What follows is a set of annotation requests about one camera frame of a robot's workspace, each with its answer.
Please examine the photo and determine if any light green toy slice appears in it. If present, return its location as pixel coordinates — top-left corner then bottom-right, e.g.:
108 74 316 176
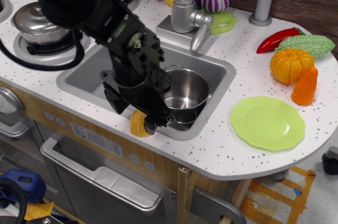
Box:
201 9 237 35

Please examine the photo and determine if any silver oven door left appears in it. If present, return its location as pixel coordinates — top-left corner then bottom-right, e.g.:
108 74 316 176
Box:
1 87 59 195

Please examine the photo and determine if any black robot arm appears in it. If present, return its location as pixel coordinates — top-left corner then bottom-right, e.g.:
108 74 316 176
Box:
38 0 171 134

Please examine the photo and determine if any red toy chili pepper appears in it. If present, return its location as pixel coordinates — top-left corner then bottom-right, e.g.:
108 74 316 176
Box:
256 27 305 54

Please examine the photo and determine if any silver dishwasher door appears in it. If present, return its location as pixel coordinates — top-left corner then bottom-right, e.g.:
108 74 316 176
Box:
40 137 177 223

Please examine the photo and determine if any black braided cable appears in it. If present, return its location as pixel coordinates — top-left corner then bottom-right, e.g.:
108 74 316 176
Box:
0 30 86 72

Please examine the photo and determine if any light green plastic plate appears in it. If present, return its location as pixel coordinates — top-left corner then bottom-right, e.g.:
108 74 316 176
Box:
230 96 306 151

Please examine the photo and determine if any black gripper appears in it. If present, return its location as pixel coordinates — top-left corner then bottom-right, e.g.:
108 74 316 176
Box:
100 57 171 135

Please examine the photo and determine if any orange toy pumpkin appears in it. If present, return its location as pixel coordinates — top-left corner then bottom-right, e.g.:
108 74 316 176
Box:
269 48 315 84

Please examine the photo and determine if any yellow toy corn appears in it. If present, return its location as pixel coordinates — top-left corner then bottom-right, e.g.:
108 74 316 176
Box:
130 109 149 137

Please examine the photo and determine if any front grey stove burner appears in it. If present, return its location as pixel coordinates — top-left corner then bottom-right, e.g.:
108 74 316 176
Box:
13 34 76 66

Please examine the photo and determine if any purple white toy onion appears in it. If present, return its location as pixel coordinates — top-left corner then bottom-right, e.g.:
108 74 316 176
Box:
201 0 231 13

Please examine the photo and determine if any orange toy carrot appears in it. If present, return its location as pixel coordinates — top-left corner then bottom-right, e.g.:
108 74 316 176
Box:
291 67 318 106

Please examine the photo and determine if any steel pot in sink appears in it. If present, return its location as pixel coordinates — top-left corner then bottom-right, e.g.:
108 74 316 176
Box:
161 65 209 131

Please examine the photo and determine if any black caster wheel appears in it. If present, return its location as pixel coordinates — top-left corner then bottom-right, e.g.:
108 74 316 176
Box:
322 146 338 175

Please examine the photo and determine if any green toy bitter gourd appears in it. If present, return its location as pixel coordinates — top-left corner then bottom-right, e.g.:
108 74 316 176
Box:
275 35 335 59

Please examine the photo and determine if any silver toy faucet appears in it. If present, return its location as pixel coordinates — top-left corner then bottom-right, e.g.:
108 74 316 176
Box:
156 0 214 52

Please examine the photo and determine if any grey support pole right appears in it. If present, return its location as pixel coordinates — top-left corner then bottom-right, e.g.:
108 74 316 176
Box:
249 0 272 27

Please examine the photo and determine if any blue clamp tool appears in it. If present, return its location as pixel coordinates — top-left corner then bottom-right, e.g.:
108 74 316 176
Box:
1 169 46 208

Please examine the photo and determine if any lidded steel saucepan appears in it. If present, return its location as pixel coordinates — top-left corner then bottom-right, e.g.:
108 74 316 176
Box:
11 2 70 45

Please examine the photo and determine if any grey toy sink basin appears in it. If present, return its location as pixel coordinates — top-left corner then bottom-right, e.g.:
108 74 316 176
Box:
57 42 236 140

